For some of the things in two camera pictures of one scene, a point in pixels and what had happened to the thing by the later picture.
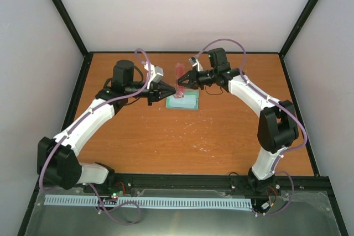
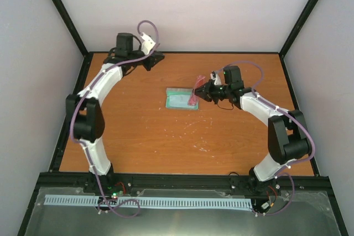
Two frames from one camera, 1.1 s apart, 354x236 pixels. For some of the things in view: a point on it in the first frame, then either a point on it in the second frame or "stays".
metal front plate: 275,212 stays
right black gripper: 189,75 → 204,95
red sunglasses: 180,71 → 193,99
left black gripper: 156,89 → 154,56
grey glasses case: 190,101 stays
